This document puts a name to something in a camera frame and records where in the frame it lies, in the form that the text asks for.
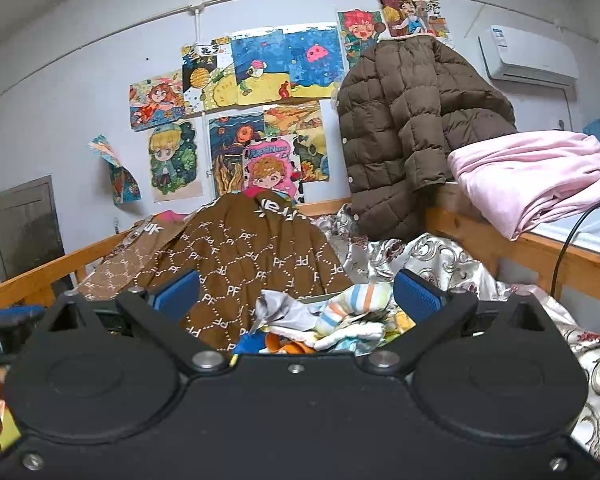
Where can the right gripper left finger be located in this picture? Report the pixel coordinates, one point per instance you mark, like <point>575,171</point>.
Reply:
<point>157,313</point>

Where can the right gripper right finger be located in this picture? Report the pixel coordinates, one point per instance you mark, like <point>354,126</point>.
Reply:
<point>439,317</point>

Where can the pastel striped sock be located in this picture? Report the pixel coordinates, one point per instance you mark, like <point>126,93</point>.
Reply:
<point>354,302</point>

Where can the orange silicone glove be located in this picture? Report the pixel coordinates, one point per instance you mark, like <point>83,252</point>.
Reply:
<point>274,344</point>

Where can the white floral bedsheet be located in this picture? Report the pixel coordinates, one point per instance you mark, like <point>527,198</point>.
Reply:
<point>449,265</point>

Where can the brown PF patterned blanket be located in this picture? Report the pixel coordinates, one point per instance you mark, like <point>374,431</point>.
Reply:
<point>239,245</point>

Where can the grey beige cloth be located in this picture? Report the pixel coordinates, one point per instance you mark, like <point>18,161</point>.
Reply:
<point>274,308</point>

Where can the pink folded blanket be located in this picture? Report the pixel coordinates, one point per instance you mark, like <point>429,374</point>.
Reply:
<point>524,179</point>

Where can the brown quilted jacket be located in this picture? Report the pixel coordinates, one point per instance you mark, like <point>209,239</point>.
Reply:
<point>403,109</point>

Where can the white air conditioner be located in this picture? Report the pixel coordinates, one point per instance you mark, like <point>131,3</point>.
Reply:
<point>515,55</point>

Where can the wooden bed frame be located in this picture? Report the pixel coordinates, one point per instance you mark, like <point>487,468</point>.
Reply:
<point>452,216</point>

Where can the grey wall hatch door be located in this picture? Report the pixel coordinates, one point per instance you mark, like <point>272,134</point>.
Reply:
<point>29,228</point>

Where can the wall drawings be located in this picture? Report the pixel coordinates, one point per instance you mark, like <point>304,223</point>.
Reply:
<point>245,109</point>

